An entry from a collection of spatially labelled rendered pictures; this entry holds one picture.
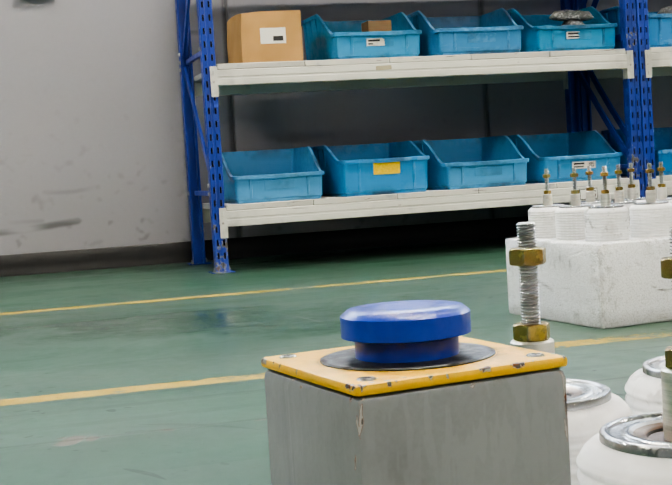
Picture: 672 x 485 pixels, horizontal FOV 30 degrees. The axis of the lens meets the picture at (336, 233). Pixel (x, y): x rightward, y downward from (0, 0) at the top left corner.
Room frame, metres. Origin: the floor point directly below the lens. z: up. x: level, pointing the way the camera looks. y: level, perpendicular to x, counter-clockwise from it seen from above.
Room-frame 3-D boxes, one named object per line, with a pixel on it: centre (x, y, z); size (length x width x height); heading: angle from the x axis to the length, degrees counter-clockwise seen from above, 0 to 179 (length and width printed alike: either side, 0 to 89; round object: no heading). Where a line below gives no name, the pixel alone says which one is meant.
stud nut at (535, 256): (0.63, -0.10, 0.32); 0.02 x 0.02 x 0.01; 11
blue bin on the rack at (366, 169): (5.18, -0.15, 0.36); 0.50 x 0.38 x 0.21; 16
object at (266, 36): (5.02, 0.24, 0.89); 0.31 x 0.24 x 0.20; 15
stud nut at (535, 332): (0.63, -0.10, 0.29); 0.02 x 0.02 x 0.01; 11
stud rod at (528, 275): (0.63, -0.10, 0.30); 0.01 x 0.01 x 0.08
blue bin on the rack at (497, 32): (5.29, -0.57, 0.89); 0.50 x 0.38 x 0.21; 14
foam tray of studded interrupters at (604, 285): (2.87, -0.65, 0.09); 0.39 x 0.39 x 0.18; 22
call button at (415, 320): (0.38, -0.02, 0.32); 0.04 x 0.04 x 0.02
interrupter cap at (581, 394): (0.63, -0.10, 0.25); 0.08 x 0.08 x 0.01
